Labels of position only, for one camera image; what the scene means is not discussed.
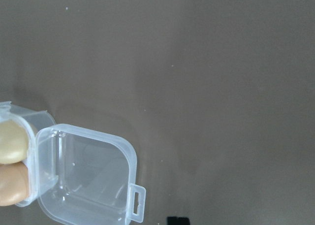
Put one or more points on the brown egg in box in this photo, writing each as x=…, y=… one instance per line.
x=14, y=183

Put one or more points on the pale beige egg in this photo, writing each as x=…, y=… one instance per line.
x=14, y=142

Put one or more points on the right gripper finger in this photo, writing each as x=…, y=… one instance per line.
x=178, y=221

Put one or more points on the clear plastic egg box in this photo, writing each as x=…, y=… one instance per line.
x=78, y=176

